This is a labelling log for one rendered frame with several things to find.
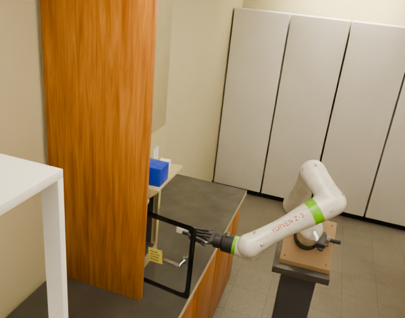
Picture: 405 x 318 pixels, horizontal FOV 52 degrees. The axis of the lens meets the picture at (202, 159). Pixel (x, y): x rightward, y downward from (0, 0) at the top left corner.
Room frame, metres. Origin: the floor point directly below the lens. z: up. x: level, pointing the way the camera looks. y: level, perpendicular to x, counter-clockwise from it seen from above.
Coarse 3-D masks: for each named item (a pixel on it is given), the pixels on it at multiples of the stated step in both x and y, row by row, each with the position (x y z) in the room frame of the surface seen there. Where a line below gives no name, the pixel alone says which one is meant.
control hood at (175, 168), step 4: (172, 164) 1.94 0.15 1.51; (176, 164) 1.95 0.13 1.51; (172, 168) 1.89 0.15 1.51; (176, 168) 1.89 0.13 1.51; (180, 168) 1.90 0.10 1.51; (172, 172) 1.84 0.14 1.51; (176, 172) 1.85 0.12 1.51; (168, 176) 1.79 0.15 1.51; (172, 176) 1.80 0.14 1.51; (168, 180) 1.75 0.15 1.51; (164, 184) 1.71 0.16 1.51; (148, 188) 1.65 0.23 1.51; (152, 188) 1.65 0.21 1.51; (156, 188) 1.66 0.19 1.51; (160, 188) 1.67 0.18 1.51; (148, 192) 1.65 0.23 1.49; (152, 192) 1.64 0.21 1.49; (156, 192) 1.63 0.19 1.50; (148, 196) 1.65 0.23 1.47; (152, 196) 1.64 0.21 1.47
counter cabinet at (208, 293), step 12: (228, 228) 2.53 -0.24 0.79; (216, 252) 2.25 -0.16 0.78; (216, 264) 2.30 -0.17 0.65; (228, 264) 2.75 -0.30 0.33; (204, 276) 2.01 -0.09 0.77; (216, 276) 2.35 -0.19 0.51; (228, 276) 2.83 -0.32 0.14; (204, 288) 2.05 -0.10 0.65; (216, 288) 2.41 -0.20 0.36; (192, 300) 1.80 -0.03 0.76; (204, 300) 2.09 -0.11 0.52; (216, 300) 2.47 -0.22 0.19; (192, 312) 1.83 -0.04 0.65; (204, 312) 2.13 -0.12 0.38
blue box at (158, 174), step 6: (150, 162) 1.73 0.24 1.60; (156, 162) 1.74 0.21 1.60; (162, 162) 1.75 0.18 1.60; (168, 162) 1.76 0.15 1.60; (150, 168) 1.68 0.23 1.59; (156, 168) 1.67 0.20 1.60; (162, 168) 1.69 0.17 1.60; (150, 174) 1.68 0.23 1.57; (156, 174) 1.67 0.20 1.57; (162, 174) 1.69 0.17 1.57; (150, 180) 1.68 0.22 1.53; (156, 180) 1.67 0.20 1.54; (162, 180) 1.69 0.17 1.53; (156, 186) 1.67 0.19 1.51
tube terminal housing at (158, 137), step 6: (162, 126) 1.94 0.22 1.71; (156, 132) 1.87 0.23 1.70; (162, 132) 1.94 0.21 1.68; (156, 138) 1.88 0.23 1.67; (162, 138) 1.94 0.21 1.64; (156, 144) 1.88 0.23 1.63; (162, 144) 1.95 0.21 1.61; (150, 150) 1.81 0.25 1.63; (162, 150) 1.95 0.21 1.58; (150, 156) 1.81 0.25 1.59; (162, 156) 1.96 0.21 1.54; (156, 198) 1.98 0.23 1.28; (156, 204) 1.98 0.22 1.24; (156, 210) 1.98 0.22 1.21
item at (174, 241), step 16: (160, 224) 1.61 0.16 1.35; (176, 224) 1.58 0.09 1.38; (160, 240) 1.61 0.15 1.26; (176, 240) 1.58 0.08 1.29; (192, 240) 1.55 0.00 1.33; (176, 256) 1.58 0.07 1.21; (192, 256) 1.54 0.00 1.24; (144, 272) 1.64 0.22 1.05; (160, 272) 1.61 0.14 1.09; (176, 272) 1.57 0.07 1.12; (160, 288) 1.60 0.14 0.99; (176, 288) 1.57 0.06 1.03
